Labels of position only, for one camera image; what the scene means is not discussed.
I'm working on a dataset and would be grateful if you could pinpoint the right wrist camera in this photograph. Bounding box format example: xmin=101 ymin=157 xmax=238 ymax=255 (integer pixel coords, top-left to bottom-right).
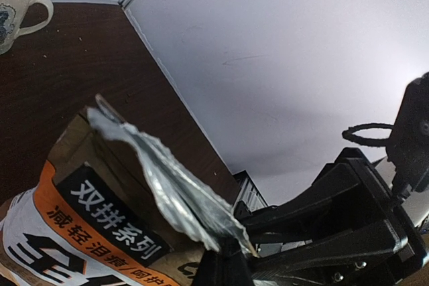
xmin=386 ymin=73 xmax=428 ymax=201

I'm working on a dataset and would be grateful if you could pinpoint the white patterned ceramic mug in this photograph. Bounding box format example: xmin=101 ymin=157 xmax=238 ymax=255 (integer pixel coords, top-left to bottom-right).
xmin=1 ymin=0 xmax=54 ymax=54

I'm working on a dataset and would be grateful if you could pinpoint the pet food bag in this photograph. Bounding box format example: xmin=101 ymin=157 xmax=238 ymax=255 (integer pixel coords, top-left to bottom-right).
xmin=1 ymin=95 xmax=257 ymax=285

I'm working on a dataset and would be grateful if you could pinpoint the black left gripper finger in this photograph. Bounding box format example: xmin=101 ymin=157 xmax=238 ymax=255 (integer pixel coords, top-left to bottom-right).
xmin=192 ymin=237 xmax=255 ymax=286

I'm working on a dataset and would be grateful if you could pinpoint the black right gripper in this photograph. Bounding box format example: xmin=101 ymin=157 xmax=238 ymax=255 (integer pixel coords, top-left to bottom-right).
xmin=235 ymin=148 xmax=428 ymax=285

